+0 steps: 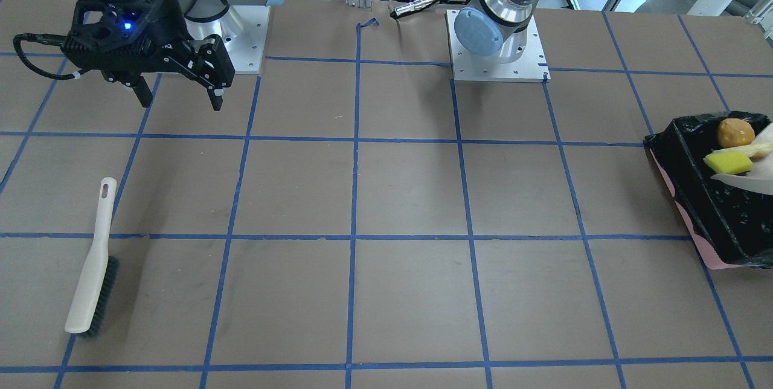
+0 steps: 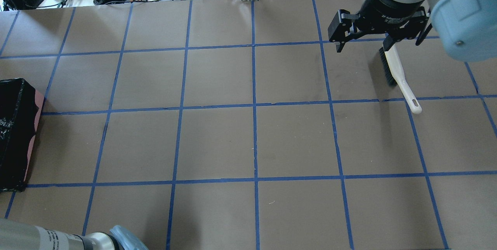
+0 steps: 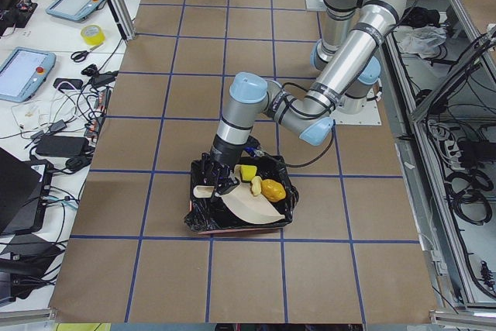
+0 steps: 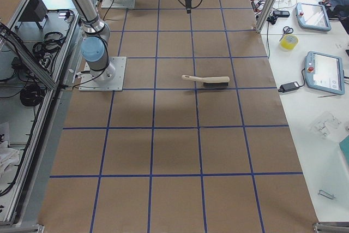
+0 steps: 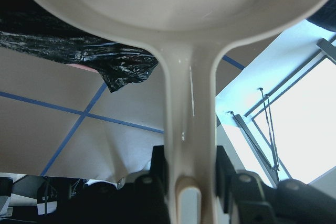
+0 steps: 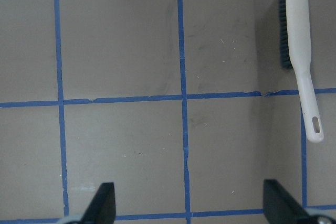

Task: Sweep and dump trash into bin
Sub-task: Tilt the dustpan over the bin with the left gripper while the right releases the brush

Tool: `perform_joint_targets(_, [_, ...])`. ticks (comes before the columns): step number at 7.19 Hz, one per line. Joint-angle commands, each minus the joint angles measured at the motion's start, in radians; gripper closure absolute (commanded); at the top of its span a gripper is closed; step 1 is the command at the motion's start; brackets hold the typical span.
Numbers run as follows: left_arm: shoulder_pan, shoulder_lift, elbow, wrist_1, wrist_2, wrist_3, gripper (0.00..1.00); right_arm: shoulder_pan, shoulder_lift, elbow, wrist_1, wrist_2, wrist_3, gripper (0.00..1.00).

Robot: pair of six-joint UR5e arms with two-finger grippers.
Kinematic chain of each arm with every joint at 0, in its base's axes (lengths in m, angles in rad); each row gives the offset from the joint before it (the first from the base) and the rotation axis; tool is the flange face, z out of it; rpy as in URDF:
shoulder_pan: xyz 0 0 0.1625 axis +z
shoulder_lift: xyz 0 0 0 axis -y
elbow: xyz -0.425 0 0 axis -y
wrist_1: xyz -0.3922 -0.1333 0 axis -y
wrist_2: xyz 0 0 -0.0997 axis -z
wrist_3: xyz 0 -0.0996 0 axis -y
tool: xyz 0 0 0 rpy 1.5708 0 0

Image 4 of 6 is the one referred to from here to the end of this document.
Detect beige hand brush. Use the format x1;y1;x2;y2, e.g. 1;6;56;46
181;75;230;88

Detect black scissors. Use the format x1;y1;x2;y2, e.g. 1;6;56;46
279;26;294;41

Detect yellow tape roll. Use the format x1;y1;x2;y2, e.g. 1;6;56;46
280;34;299;51

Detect blue teach pendant far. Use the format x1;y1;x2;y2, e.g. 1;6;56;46
295;3;332;32

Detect blue teach pendant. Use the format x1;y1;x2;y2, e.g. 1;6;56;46
304;51;345;95
295;3;332;32

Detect black power adapter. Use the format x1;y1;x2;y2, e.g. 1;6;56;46
278;81;300;93

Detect blue teach pendant near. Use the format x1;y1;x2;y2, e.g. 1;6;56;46
304;51;345;95

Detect aluminium frame post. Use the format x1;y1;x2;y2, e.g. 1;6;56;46
255;0;290;34

